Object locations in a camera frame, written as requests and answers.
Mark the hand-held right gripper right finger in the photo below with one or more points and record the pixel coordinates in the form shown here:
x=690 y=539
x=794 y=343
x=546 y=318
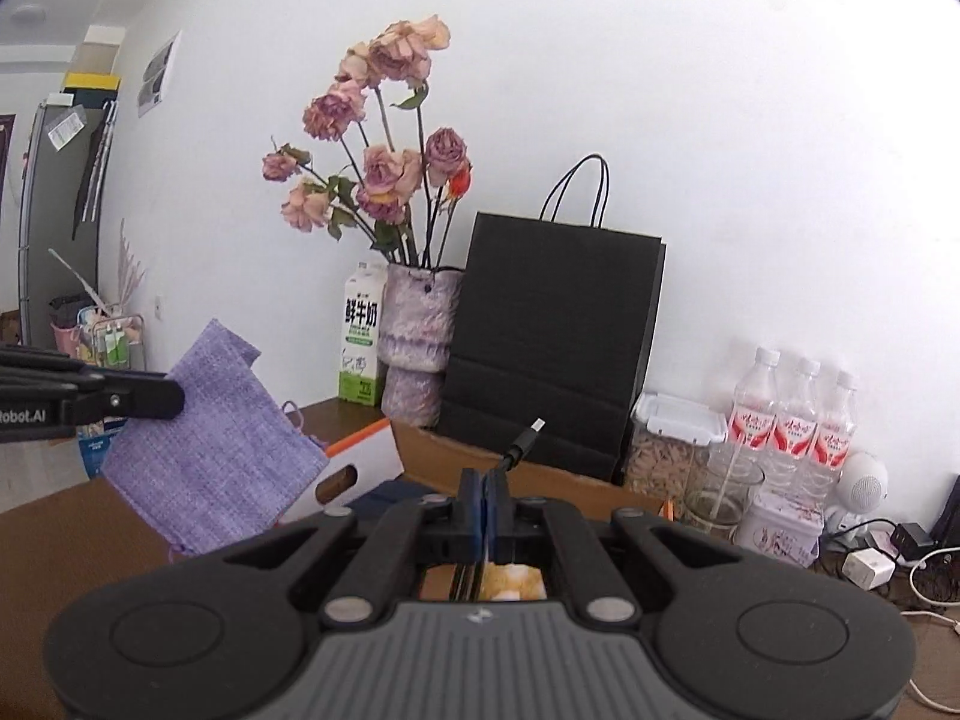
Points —
x=501 y=517

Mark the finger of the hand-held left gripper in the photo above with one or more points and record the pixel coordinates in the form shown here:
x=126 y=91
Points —
x=142 y=397
x=45 y=360

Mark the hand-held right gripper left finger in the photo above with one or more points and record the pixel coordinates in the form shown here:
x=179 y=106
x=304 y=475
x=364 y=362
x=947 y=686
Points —
x=474 y=517

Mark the red cardboard box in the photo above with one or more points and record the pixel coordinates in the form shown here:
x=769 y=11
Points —
x=450 y=457

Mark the yellow white plush toy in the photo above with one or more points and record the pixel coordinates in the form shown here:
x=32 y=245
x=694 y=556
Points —
x=514 y=583

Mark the purple fabric pouch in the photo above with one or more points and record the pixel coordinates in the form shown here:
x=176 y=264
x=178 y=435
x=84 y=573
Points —
x=217 y=450

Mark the clear snack container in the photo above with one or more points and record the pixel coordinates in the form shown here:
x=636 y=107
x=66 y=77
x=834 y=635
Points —
x=660 y=457

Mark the blue carton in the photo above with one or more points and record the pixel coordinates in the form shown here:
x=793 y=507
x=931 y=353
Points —
x=97 y=454

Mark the purple pampas grass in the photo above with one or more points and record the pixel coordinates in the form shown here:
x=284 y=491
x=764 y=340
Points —
x=129 y=270

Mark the grey refrigerator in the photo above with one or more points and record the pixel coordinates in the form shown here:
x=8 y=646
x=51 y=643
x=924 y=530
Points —
x=60 y=225

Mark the purple mottled vase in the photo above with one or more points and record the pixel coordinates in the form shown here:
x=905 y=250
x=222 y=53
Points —
x=420 y=330

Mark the black paper bag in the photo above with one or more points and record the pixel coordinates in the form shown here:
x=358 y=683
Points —
x=555 y=330

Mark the white green milk carton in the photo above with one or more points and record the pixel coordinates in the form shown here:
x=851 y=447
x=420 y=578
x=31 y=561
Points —
x=364 y=330

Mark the clear drinking glass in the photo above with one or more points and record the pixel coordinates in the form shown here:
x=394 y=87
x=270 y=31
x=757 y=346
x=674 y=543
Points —
x=720 y=510

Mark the red label water bottle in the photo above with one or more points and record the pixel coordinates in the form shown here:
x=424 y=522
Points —
x=832 y=439
x=754 y=420
x=795 y=427

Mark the white tissue pack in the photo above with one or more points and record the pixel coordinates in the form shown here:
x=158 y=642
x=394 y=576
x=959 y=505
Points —
x=780 y=532

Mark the yellow black box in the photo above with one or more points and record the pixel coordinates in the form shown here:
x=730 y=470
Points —
x=90 y=82

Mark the white round speaker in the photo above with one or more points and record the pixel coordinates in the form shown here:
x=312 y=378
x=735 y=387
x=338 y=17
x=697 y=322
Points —
x=859 y=487

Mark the white power adapter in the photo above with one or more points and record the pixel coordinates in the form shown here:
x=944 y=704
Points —
x=870 y=568

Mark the black power adapter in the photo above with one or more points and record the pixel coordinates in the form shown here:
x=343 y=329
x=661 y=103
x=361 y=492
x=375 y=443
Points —
x=911 y=538

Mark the dried pink rose bouquet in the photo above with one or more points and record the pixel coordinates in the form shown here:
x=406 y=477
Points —
x=397 y=45

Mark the wall poster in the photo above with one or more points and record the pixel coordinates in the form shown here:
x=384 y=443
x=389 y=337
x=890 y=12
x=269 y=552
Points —
x=159 y=75

